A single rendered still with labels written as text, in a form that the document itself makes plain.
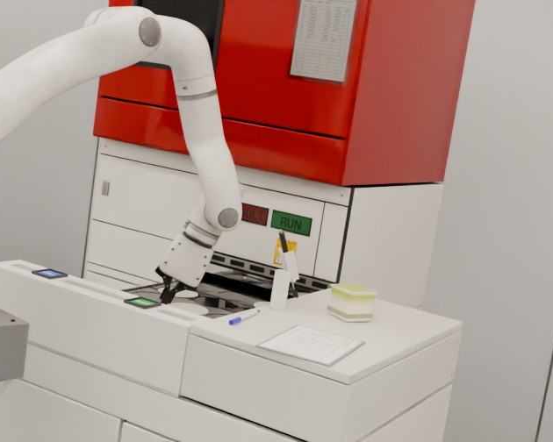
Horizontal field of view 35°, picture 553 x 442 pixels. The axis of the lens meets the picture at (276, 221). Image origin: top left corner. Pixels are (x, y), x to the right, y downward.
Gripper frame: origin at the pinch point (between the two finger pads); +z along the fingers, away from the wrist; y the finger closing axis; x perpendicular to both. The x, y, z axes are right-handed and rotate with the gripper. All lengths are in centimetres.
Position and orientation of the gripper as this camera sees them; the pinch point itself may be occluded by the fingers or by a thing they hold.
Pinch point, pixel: (167, 296)
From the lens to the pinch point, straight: 209.7
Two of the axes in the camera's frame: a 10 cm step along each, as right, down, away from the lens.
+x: -0.8, -1.6, 9.8
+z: -4.8, 8.7, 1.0
